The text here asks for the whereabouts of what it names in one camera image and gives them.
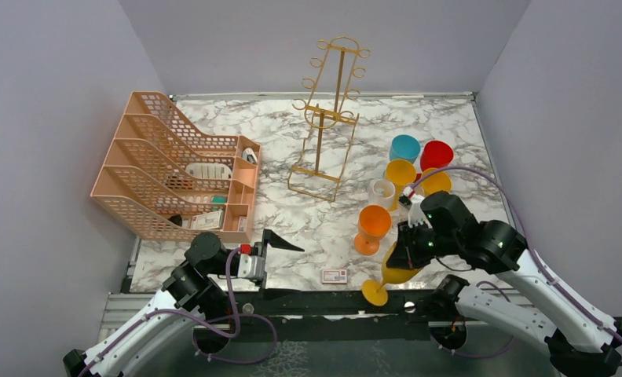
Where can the gold wine glass rack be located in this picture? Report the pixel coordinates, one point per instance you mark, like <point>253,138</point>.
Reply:
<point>318,170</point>

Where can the black mounting rail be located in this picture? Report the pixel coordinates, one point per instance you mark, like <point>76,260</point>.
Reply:
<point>316,316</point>

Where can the blue wine glass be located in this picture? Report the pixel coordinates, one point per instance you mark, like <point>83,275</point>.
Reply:
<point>404,147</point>

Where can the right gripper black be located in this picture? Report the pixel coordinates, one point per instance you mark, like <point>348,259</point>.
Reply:
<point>405,254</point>

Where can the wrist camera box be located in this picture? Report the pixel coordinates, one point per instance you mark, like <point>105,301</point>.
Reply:
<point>412,201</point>
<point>246,262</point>

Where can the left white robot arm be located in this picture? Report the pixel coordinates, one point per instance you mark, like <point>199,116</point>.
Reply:
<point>198,292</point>

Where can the small red white card box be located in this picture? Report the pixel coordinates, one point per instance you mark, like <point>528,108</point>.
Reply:
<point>334,276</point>

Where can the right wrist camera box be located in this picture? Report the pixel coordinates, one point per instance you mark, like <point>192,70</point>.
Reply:
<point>412,201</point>

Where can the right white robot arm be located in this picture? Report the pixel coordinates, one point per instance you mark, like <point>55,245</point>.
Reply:
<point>578,338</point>

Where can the yellow wine glass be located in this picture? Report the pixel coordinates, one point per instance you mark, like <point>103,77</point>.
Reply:
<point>374,291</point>
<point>439,182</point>
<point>400,173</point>

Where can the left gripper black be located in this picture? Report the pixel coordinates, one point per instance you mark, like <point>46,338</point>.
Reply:
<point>274,241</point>

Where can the red wine glass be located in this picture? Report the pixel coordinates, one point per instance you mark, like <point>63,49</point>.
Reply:
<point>436,154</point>

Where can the orange wine glass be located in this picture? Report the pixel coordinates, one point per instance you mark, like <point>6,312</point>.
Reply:
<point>374,222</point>

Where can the clear wine glass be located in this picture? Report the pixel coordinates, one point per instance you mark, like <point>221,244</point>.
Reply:
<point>381,192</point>

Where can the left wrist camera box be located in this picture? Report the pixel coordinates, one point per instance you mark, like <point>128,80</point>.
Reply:
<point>246,262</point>

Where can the peach plastic file organizer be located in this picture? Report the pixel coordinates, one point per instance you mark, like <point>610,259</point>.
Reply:
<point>161,174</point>

